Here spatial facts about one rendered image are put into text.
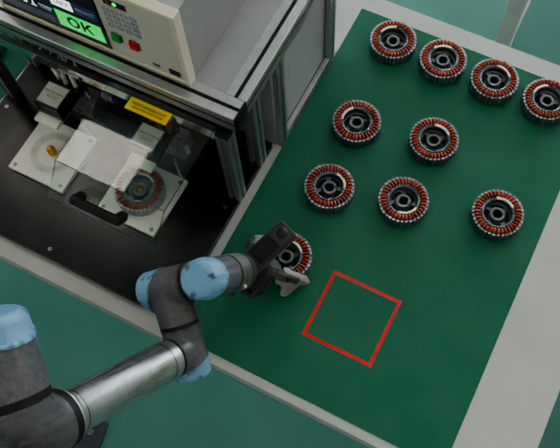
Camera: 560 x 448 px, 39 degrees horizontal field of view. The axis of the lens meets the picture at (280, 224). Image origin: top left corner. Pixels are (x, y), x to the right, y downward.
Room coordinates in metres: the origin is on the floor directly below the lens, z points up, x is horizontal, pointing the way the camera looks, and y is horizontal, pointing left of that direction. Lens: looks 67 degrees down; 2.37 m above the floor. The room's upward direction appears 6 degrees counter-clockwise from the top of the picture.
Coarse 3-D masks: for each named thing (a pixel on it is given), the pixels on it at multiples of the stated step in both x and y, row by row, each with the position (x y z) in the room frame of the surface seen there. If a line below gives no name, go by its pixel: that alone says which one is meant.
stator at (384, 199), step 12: (396, 180) 0.75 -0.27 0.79; (408, 180) 0.75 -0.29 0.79; (384, 192) 0.73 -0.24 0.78; (396, 192) 0.73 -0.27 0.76; (408, 192) 0.73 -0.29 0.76; (420, 192) 0.72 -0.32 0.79; (384, 204) 0.70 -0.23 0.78; (396, 204) 0.70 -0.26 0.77; (408, 204) 0.69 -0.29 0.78; (420, 204) 0.69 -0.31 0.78; (384, 216) 0.67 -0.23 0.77; (396, 216) 0.67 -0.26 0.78; (408, 216) 0.66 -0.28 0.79; (420, 216) 0.66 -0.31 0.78
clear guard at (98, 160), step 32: (128, 96) 0.86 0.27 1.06; (96, 128) 0.80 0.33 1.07; (128, 128) 0.79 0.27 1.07; (160, 128) 0.78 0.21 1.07; (192, 128) 0.77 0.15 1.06; (64, 160) 0.73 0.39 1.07; (96, 160) 0.73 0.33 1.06; (128, 160) 0.72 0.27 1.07; (160, 160) 0.71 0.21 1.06; (192, 160) 0.71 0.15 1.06; (64, 192) 0.69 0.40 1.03; (96, 192) 0.67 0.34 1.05; (128, 192) 0.65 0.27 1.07; (160, 192) 0.65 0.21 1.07; (128, 224) 0.61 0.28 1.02; (160, 224) 0.59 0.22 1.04
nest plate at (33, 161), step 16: (48, 128) 0.98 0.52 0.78; (64, 128) 0.98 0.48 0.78; (32, 144) 0.94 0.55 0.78; (48, 144) 0.94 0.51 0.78; (64, 144) 0.94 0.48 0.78; (16, 160) 0.91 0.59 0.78; (32, 160) 0.90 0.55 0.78; (48, 160) 0.90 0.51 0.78; (32, 176) 0.86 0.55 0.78; (48, 176) 0.86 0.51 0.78
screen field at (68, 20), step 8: (64, 16) 0.98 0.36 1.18; (72, 16) 0.97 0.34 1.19; (64, 24) 0.98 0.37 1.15; (72, 24) 0.97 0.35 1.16; (80, 24) 0.96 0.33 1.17; (88, 24) 0.95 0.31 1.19; (80, 32) 0.96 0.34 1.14; (88, 32) 0.95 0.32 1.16; (96, 32) 0.94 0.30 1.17; (104, 40) 0.93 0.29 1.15
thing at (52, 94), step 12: (96, 72) 1.05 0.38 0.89; (48, 84) 1.01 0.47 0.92; (60, 84) 1.00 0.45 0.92; (84, 84) 1.01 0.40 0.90; (36, 96) 0.98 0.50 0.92; (48, 96) 0.98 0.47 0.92; (60, 96) 0.97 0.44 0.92; (72, 96) 0.98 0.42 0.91; (48, 108) 0.95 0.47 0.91; (60, 108) 0.95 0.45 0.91; (36, 120) 0.95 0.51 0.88; (48, 120) 0.94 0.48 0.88; (60, 120) 0.94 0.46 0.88
